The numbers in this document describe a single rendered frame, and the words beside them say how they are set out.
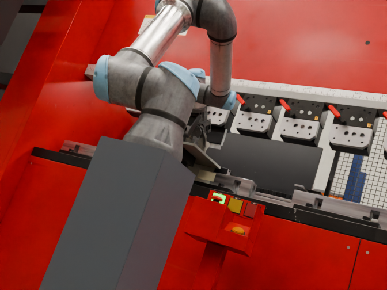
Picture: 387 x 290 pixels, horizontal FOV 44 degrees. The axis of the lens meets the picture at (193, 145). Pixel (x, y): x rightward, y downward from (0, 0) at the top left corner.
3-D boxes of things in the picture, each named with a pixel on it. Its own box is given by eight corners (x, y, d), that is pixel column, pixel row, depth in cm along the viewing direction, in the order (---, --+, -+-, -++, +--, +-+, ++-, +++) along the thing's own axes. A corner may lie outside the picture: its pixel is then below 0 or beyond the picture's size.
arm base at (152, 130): (163, 151, 106) (178, 110, 109) (109, 138, 113) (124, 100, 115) (189, 172, 119) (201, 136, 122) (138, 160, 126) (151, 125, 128)
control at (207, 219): (182, 231, 150) (201, 178, 155) (194, 239, 165) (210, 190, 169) (244, 251, 144) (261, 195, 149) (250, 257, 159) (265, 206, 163)
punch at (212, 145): (198, 144, 212) (205, 125, 214) (201, 146, 214) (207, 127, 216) (219, 148, 207) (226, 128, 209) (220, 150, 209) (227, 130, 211)
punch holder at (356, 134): (326, 141, 184) (337, 103, 188) (330, 149, 191) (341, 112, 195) (367, 148, 176) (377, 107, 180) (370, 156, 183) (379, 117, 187)
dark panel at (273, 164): (117, 184, 288) (143, 117, 299) (118, 184, 289) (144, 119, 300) (299, 232, 231) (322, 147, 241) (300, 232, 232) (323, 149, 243)
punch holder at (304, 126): (277, 134, 194) (288, 97, 198) (283, 141, 201) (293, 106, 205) (314, 140, 186) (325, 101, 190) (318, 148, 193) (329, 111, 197)
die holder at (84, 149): (57, 156, 243) (64, 139, 246) (65, 160, 248) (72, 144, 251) (135, 175, 218) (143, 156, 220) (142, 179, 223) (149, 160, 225)
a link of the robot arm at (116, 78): (139, 85, 113) (213, -17, 149) (82, 69, 116) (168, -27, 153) (141, 122, 122) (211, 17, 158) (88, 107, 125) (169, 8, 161)
